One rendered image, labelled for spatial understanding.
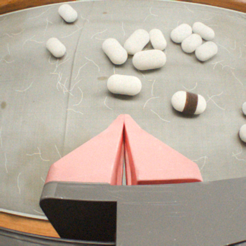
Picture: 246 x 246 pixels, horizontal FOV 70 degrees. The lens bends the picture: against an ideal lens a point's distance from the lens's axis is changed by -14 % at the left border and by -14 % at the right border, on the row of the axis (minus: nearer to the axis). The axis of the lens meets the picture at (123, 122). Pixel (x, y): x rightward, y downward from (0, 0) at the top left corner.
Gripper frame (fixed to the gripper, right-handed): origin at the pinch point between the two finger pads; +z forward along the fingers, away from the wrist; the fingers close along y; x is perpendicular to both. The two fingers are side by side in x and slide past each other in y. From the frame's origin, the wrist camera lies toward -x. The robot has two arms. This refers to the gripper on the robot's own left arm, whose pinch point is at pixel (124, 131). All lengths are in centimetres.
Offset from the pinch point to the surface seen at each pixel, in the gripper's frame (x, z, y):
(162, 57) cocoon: -1.1, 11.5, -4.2
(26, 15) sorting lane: -6.3, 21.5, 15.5
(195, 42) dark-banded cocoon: -2.6, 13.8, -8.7
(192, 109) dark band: 2.8, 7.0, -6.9
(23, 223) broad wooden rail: 11.2, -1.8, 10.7
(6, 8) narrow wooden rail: -8.3, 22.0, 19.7
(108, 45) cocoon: -2.1, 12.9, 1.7
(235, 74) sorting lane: 0.7, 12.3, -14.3
